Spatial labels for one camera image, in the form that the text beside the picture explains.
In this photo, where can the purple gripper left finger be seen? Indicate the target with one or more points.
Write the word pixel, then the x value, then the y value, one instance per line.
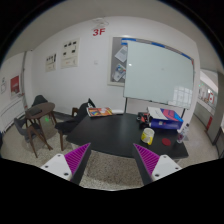
pixel 70 166

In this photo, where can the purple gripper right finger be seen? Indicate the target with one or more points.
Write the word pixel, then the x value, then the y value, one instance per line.
pixel 153 167

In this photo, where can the clear plastic water bottle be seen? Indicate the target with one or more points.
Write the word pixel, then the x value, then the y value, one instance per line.
pixel 183 133

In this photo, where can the red round coaster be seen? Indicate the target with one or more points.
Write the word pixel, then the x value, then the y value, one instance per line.
pixel 166 142

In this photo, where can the yellow white mug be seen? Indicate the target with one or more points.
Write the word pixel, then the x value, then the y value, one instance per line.
pixel 147 136

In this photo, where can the dark chair at table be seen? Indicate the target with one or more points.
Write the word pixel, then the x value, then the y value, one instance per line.
pixel 78 114

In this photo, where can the red black item cluster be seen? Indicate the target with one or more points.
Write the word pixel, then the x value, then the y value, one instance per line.
pixel 143 117

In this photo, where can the black table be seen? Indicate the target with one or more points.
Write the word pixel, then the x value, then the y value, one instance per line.
pixel 116 135

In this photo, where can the blue box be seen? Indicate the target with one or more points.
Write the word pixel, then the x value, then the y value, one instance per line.
pixel 173 121

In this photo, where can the white paper stack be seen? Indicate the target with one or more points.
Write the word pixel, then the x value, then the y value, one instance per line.
pixel 156 113

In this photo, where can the colourful open book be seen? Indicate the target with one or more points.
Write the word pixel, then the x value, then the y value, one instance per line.
pixel 99 112

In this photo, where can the grey wooden chair front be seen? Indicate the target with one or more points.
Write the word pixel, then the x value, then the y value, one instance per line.
pixel 29 132

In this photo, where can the round brown side table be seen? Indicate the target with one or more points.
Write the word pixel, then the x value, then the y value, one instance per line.
pixel 35 113

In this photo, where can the grey chair back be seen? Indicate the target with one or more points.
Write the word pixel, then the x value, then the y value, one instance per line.
pixel 39 99

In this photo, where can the red fire extinguisher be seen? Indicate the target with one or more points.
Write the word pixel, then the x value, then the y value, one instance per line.
pixel 209 123

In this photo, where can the white whiteboard on stand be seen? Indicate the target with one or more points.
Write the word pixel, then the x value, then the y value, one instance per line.
pixel 155 73

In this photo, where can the grey notice board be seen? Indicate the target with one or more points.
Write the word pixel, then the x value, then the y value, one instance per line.
pixel 117 62

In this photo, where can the red wall poster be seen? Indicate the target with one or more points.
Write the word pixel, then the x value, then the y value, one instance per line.
pixel 14 86

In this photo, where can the small white wall poster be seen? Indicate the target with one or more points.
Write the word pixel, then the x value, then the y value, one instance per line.
pixel 51 62

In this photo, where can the large white wall poster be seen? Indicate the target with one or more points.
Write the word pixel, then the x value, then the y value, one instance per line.
pixel 70 53

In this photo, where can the red 3F wall sign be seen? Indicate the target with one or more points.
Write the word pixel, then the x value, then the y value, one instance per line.
pixel 99 32

